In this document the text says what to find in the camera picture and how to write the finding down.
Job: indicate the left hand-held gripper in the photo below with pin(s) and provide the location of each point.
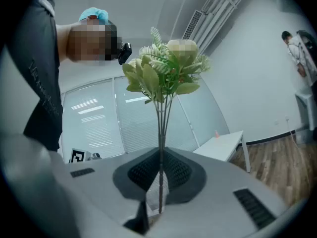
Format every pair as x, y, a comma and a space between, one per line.
79, 155

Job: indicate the ceiling air vent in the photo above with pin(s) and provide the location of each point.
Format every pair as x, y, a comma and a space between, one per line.
192, 25

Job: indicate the black head camera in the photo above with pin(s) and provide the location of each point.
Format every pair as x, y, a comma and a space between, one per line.
124, 53

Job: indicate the small orange vase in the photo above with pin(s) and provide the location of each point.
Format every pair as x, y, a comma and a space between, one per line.
217, 134

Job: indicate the blue hair cap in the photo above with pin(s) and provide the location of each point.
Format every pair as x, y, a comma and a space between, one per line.
95, 14

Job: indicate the person's head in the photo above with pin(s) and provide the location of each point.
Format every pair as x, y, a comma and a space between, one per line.
84, 46

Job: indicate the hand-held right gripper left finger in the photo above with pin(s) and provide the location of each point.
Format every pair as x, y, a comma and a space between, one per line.
104, 195

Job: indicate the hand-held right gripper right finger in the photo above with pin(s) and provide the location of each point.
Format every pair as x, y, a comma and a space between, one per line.
213, 207

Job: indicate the pale grey cabinet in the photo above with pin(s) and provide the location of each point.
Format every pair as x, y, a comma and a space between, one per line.
307, 108

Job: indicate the person's black shirt torso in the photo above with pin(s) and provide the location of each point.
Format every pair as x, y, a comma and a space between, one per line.
39, 83

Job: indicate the white ceiling pipes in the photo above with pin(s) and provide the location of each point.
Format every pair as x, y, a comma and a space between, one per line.
220, 11

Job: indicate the artificial flowers bouquet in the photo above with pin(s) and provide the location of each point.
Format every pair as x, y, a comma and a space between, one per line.
149, 77

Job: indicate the glass wall with blinds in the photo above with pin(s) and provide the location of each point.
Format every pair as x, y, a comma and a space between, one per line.
99, 123

